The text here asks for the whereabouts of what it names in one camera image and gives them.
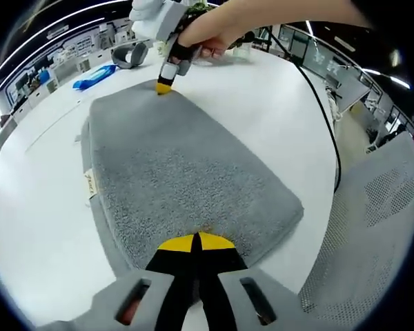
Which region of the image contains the white background desk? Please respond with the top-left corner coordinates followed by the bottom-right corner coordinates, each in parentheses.
top-left (331, 74), bottom-right (372, 113)

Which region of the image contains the grey towel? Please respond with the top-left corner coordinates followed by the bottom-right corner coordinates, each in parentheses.
top-left (79, 85), bottom-right (305, 281)

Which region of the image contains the black cable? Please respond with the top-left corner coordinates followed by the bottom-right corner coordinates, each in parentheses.
top-left (262, 26), bottom-right (343, 194)

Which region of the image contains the white table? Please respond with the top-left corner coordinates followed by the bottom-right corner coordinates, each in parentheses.
top-left (0, 44), bottom-right (342, 325)

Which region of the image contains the grey mesh office chair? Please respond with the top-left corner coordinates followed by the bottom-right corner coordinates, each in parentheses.
top-left (298, 130), bottom-right (414, 320)

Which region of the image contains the grey padded headset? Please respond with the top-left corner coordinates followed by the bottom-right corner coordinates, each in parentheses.
top-left (110, 41), bottom-right (149, 69)

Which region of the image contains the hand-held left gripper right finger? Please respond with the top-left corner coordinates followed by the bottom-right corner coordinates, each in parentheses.
top-left (197, 233), bottom-right (306, 331)

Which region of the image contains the glass vase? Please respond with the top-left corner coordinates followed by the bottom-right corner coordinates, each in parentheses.
top-left (233, 43), bottom-right (253, 63)

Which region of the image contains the blue wet wipes packet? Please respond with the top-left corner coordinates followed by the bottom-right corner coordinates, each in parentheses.
top-left (72, 64), bottom-right (118, 90)

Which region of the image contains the person's right hand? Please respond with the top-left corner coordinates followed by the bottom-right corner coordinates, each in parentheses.
top-left (178, 26), bottom-right (236, 59)

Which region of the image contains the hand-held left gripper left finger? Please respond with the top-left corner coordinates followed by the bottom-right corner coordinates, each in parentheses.
top-left (89, 233), bottom-right (198, 331)

